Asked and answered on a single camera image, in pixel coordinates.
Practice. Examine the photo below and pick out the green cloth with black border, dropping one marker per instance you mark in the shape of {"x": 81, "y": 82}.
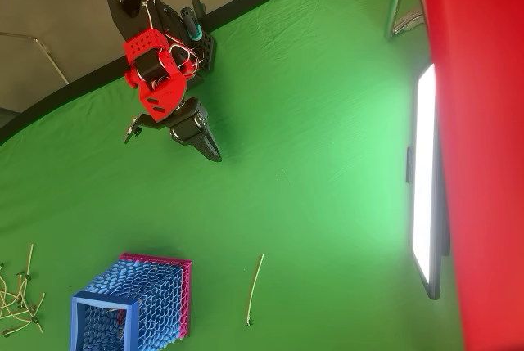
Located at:
{"x": 286, "y": 163}

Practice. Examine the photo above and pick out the white light panel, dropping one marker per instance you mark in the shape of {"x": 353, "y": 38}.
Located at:
{"x": 423, "y": 171}

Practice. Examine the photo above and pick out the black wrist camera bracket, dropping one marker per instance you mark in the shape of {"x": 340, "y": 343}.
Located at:
{"x": 149, "y": 120}

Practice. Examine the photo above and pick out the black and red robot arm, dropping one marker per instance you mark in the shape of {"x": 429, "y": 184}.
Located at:
{"x": 157, "y": 93}

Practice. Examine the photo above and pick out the blue and pink lattice basket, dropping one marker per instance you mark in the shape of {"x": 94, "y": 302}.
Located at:
{"x": 159, "y": 302}

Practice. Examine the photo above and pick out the red cloth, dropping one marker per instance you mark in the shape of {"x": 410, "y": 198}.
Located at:
{"x": 483, "y": 142}

